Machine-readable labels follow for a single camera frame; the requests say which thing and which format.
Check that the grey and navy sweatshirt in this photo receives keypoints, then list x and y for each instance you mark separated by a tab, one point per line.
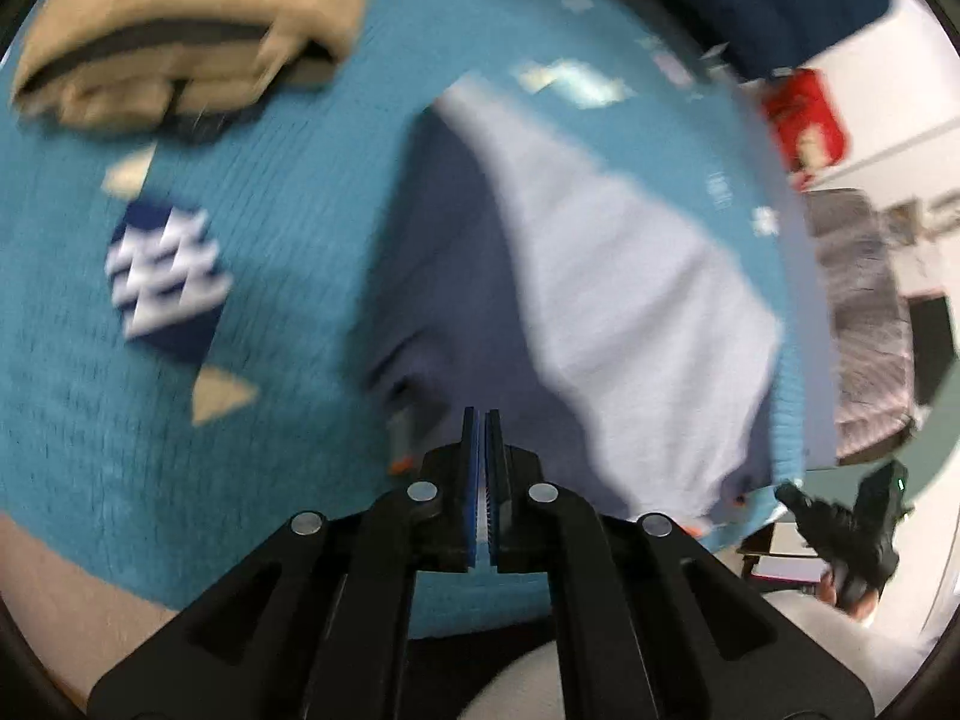
615	277

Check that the red bag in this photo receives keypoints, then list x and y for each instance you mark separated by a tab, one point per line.
802	101

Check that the teal printed blanket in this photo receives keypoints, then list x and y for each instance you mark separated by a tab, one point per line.
300	240

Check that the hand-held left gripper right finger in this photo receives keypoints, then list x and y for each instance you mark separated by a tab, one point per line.
492	495

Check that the person's right hand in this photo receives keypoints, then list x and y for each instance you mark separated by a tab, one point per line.
868	611

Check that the dark panel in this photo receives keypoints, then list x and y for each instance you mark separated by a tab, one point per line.
934	349

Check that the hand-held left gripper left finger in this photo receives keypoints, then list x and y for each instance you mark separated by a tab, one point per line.
470	495

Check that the dark blue padded jacket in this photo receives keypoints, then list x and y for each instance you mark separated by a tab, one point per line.
750	0

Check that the grey checked cloth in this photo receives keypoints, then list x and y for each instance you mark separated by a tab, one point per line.
862	315

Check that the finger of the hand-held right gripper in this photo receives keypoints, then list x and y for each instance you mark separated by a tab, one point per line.
814	517

